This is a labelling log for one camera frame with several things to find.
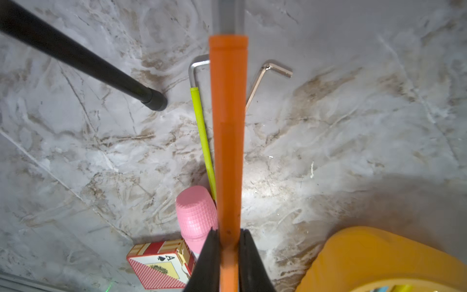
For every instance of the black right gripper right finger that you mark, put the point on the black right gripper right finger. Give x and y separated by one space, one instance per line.
252 274

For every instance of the red playing card box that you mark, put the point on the red playing card box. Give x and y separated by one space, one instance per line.
166 265

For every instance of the black perforated music stand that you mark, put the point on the black perforated music stand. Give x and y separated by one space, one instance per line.
19 23

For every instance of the green hex key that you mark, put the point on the green hex key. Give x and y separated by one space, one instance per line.
197 62

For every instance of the yellow plastic storage tray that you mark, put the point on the yellow plastic storage tray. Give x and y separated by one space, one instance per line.
362 259

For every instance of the orange hex key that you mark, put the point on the orange hex key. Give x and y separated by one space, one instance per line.
228 73

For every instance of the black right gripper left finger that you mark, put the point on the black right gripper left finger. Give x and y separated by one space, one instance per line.
206 274

